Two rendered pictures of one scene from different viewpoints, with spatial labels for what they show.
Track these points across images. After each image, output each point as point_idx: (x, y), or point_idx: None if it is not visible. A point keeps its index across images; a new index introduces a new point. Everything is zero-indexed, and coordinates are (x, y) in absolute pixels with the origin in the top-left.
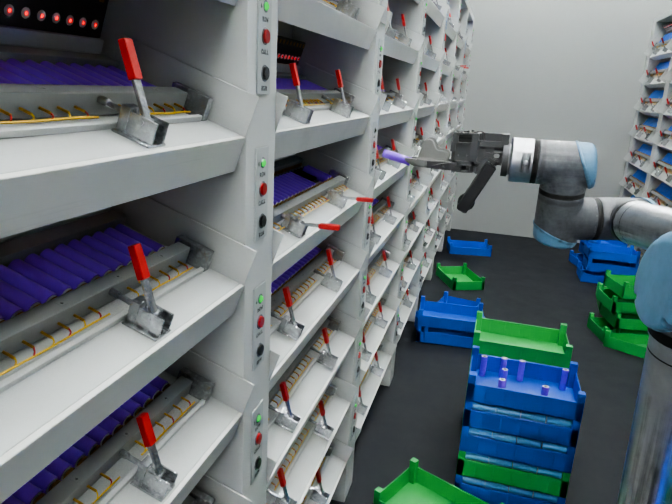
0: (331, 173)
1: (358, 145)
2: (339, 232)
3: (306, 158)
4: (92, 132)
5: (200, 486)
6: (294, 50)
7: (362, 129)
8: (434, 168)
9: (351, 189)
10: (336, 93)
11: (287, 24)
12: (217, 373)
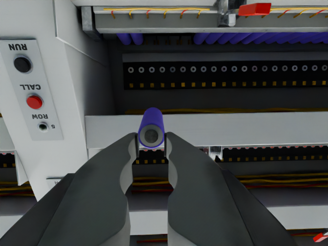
0: (102, 34)
1: (83, 93)
2: None
3: (103, 49)
4: None
5: None
6: (153, 155)
7: (110, 125)
8: (253, 196)
9: (71, 0)
10: (147, 149)
11: (134, 165)
12: None
